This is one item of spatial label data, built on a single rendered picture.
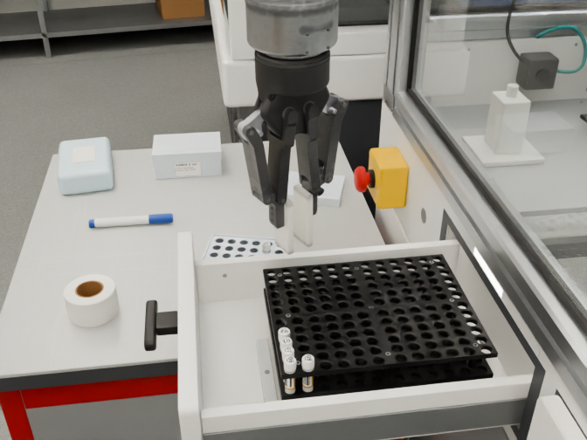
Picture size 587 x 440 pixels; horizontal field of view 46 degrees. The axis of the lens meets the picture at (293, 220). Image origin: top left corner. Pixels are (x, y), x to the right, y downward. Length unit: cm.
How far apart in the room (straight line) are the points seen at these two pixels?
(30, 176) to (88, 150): 173
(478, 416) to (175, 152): 78
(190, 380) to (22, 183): 243
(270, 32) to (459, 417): 42
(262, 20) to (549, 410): 43
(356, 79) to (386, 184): 51
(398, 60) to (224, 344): 51
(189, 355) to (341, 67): 94
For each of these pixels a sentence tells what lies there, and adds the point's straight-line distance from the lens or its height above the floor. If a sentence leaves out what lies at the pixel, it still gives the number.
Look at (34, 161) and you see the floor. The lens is 321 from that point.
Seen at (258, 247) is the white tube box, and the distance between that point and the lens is 105.
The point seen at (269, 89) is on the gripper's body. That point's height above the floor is 114.
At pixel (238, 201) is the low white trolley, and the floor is 76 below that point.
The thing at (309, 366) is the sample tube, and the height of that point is 91.
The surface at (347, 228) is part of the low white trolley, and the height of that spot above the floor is 76.
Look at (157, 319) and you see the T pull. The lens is 75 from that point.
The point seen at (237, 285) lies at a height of 86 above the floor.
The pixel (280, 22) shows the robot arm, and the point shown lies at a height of 121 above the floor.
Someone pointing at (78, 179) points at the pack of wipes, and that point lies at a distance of 129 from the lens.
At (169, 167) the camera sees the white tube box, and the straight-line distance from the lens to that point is 131.
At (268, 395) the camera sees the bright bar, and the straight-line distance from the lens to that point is 75.
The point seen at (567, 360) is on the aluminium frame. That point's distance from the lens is 66.
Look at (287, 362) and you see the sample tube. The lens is 69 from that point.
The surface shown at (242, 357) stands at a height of 84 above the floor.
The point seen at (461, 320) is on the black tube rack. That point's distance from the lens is 78.
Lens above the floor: 139
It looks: 32 degrees down
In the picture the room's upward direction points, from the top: straight up
